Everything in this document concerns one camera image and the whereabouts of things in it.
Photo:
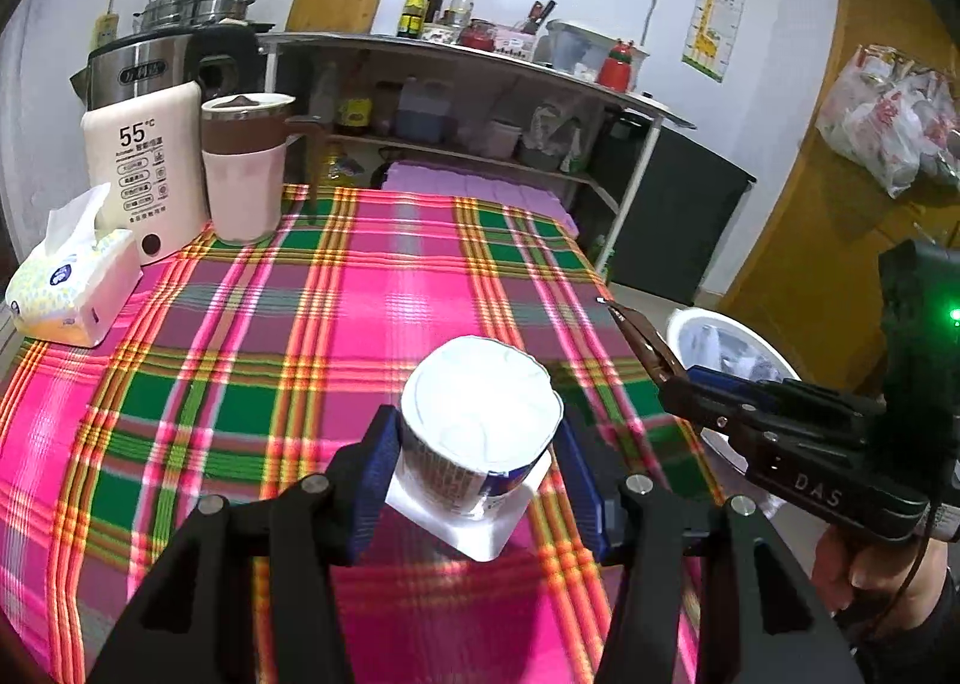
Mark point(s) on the white round trash bin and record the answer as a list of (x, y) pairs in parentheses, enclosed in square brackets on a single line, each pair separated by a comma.
[(686, 328)]

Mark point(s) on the person's right forearm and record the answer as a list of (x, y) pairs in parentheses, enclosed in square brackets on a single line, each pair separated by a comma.
[(915, 631)]

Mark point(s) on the white yellow tissue pack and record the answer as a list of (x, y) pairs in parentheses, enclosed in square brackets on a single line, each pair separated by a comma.
[(67, 286)]

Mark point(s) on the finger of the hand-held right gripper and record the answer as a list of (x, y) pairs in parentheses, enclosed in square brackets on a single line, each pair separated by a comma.
[(724, 384), (705, 410)]

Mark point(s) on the black cabinet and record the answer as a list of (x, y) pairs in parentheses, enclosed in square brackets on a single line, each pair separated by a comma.
[(675, 219)]

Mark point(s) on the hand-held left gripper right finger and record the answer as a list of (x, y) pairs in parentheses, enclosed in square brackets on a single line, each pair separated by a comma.
[(581, 485)]

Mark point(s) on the wooden door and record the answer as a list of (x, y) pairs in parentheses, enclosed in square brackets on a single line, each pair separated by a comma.
[(810, 219)]

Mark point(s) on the plastic bags on shelf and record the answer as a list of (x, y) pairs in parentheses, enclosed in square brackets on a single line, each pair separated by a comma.
[(551, 133)]

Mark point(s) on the dark sauce bottle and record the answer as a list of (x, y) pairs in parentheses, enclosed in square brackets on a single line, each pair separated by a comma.
[(436, 1)]

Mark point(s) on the green bottle with yellow label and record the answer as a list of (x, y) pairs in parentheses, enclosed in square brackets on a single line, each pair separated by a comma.
[(412, 13)]

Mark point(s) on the red round container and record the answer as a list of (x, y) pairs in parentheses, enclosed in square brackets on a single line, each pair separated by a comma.
[(476, 35)]

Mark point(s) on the floral bowl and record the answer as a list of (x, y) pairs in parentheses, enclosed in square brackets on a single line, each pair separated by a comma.
[(439, 35)]

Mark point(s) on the pink lidded storage box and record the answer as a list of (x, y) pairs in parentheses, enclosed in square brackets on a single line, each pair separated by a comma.
[(480, 185)]

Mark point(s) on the dark bottle with yellow label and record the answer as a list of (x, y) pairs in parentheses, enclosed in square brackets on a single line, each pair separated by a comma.
[(354, 110)]

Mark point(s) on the white blue yogurt cup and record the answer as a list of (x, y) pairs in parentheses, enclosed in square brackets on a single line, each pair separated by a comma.
[(480, 399)]

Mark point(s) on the white water warmer appliance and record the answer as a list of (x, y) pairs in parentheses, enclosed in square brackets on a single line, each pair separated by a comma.
[(142, 166)]

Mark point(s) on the pink utensil box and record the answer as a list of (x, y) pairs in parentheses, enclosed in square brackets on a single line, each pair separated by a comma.
[(514, 45)]

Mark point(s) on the yellow oil bottle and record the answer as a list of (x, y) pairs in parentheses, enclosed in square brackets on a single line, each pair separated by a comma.
[(345, 170)]

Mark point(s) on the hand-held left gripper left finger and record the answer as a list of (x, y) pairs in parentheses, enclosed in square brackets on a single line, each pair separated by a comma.
[(379, 481)]

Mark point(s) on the bunch of hanging plastic bags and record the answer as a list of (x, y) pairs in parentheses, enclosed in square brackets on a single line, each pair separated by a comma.
[(885, 121)]

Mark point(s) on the pink brown kettle jug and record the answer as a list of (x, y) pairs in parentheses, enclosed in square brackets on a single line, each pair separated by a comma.
[(240, 189)]

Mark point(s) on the yellow power strip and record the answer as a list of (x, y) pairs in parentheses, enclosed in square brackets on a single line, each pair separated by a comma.
[(105, 31)]

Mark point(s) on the clear plastic bin liner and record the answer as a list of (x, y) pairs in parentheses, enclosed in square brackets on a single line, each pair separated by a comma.
[(712, 346)]

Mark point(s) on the person's right hand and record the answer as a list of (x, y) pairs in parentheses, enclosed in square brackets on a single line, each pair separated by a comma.
[(855, 571)]

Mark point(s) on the metal shelf rack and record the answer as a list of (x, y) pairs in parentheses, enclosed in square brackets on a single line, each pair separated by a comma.
[(450, 50)]

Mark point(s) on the stainless steel electric cooker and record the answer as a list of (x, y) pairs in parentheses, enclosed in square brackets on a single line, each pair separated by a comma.
[(142, 65)]

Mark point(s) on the clear bottle with yellow cap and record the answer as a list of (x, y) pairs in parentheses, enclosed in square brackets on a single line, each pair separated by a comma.
[(461, 9)]

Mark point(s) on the blue plastic jug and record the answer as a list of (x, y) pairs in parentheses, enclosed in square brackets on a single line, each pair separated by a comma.
[(421, 110)]

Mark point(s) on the brown snack wrapper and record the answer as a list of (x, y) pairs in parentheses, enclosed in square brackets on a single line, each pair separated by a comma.
[(645, 346)]

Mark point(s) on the steel pot with lid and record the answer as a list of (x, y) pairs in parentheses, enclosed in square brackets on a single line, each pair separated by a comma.
[(169, 13)]

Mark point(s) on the clear plastic container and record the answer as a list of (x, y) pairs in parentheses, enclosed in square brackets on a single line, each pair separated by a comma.
[(574, 46)]

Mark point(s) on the pink green plaid tablecloth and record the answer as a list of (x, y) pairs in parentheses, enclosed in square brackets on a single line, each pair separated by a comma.
[(262, 354)]

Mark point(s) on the giraffe wall poster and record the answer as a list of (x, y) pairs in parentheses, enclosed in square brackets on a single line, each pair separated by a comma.
[(716, 9)]

